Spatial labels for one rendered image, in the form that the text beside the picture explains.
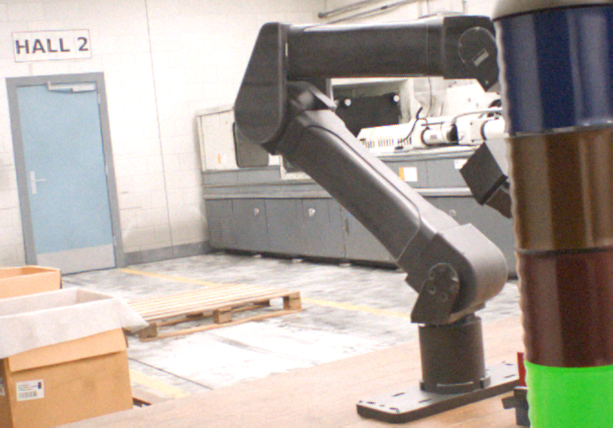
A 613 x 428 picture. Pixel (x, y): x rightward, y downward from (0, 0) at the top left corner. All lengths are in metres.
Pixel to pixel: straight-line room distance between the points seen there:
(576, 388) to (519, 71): 0.09
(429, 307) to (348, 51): 0.26
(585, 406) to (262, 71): 0.79
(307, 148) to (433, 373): 0.26
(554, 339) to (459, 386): 0.69
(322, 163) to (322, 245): 8.80
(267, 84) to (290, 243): 9.35
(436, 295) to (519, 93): 0.68
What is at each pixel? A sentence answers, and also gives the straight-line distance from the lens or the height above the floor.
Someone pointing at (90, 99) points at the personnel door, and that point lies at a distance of 11.82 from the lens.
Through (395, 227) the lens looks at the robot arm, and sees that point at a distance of 1.00.
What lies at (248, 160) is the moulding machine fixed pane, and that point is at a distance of 11.09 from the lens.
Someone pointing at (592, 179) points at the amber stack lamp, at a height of 1.14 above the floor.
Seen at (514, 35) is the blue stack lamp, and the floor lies 1.18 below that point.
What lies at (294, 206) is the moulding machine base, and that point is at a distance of 10.23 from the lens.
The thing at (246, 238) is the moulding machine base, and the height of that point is 0.21.
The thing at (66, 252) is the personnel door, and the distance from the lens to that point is 11.69.
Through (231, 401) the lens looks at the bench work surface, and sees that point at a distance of 1.10.
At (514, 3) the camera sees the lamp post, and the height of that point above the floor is 1.19.
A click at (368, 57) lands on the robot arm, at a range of 1.01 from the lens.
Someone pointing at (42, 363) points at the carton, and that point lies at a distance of 4.00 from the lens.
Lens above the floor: 1.16
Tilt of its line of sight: 3 degrees down
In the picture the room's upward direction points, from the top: 6 degrees counter-clockwise
